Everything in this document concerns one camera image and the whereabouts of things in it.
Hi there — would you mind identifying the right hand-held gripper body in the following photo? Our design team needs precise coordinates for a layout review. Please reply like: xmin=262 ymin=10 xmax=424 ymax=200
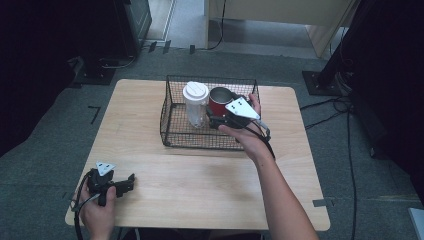
xmin=213 ymin=96 xmax=262 ymax=132

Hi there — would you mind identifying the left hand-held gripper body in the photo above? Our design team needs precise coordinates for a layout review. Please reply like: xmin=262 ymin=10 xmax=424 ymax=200
xmin=85 ymin=161 xmax=118 ymax=207

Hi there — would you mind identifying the red steel tumbler cup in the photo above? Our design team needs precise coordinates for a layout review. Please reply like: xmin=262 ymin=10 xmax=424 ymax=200
xmin=208 ymin=86 xmax=239 ymax=118

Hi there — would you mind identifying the clear bottle with white lid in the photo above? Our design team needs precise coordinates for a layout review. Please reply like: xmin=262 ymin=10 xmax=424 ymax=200
xmin=182 ymin=80 xmax=211 ymax=129

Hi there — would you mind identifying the black wire mesh basket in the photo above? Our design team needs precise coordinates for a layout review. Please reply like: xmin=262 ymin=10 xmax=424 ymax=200
xmin=159 ymin=74 xmax=262 ymax=152

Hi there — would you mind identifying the person's right hand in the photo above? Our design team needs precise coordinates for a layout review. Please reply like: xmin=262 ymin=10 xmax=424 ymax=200
xmin=218 ymin=92 xmax=272 ymax=164

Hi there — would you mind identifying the person's left hand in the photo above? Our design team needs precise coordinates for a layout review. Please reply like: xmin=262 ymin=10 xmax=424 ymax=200
xmin=77 ymin=181 xmax=118 ymax=238

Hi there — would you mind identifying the black stand with square base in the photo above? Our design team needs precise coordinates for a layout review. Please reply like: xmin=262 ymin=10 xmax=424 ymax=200
xmin=301 ymin=31 xmax=355 ymax=98

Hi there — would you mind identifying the black flat stand base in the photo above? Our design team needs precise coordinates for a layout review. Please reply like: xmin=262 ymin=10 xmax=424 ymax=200
xmin=73 ymin=57 xmax=117 ymax=87

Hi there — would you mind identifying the beige cabinet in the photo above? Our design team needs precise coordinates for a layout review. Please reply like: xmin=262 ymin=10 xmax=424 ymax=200
xmin=203 ymin=0 xmax=363 ymax=59

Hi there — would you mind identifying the dark equipment cabinet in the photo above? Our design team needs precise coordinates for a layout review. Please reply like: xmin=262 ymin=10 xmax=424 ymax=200
xmin=114 ymin=0 xmax=153 ymax=58

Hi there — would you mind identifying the dark curtain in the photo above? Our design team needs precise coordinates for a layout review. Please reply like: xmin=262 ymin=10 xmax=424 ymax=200
xmin=346 ymin=0 xmax=424 ymax=203
xmin=0 ymin=0 xmax=118 ymax=158

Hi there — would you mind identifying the white flat object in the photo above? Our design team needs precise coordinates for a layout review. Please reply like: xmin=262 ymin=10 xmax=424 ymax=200
xmin=407 ymin=207 xmax=424 ymax=240

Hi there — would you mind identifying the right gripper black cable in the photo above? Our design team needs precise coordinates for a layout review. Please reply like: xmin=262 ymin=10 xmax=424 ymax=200
xmin=229 ymin=119 xmax=277 ymax=161

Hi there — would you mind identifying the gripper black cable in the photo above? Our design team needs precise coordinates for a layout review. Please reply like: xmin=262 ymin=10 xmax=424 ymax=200
xmin=229 ymin=119 xmax=277 ymax=161
xmin=70 ymin=170 xmax=102 ymax=240

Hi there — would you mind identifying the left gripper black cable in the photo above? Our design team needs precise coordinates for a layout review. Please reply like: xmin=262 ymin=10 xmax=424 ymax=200
xmin=70 ymin=170 xmax=102 ymax=240

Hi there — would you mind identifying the thin black hanging cable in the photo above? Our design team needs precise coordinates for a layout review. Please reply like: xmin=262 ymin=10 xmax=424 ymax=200
xmin=206 ymin=0 xmax=228 ymax=51

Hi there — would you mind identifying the grey looped floor cable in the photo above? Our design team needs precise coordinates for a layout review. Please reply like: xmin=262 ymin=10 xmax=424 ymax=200
xmin=99 ymin=54 xmax=138 ymax=70

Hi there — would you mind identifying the long black floor cable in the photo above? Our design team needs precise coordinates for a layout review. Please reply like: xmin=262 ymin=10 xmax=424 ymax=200
xmin=345 ymin=99 xmax=358 ymax=240

